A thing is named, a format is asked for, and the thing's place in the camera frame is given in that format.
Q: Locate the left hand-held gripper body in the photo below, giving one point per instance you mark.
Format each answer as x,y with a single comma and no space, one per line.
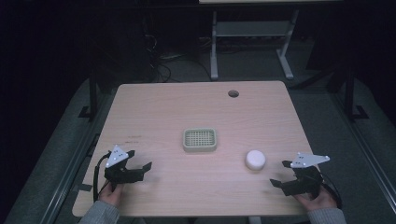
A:
120,169

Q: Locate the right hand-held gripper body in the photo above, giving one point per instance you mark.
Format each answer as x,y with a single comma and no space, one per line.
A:
303,179

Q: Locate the white round cap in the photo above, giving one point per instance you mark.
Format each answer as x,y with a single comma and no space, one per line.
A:
255,160

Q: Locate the green grid soap dish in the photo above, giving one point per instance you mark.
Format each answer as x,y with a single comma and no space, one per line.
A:
199,139

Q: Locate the person's right hand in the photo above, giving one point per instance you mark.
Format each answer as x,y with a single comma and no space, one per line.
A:
317,200

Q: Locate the person's left hand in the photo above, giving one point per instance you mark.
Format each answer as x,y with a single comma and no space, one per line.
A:
110,194

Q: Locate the black metal stand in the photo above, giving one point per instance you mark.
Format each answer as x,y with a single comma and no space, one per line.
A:
350,93
92,93

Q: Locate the grey metal desk frame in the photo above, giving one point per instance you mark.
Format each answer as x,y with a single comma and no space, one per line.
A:
252,40

